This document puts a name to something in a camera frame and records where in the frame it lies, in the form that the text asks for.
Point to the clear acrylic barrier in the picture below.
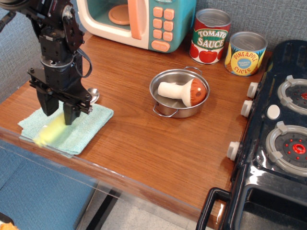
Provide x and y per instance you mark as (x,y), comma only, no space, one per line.
(46,189)

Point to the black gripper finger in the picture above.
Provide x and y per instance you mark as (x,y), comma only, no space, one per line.
(49,103)
(71,112)

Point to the pineapple slices can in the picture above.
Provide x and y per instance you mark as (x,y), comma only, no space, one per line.
(245,53)

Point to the black toy stove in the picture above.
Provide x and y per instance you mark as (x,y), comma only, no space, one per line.
(269,178)

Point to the tomato sauce can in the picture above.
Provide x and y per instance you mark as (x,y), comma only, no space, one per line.
(210,31)

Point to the yellow handled metal spoon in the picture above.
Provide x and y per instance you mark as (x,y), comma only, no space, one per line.
(50,132)

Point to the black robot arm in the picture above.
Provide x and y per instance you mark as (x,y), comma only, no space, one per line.
(60,38)

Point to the small steel pot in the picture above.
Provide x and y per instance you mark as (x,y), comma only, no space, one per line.
(174,108)

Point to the orange plate in microwave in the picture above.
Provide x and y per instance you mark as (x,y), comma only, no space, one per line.
(119,15)

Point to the toy mushroom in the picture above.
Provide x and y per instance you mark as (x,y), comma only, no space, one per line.
(191,93)

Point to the light blue cloth napkin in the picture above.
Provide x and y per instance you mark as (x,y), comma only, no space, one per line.
(76,136)

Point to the teal toy microwave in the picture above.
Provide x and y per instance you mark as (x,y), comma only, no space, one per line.
(157,25)

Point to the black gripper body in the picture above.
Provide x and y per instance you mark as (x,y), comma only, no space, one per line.
(64,78)

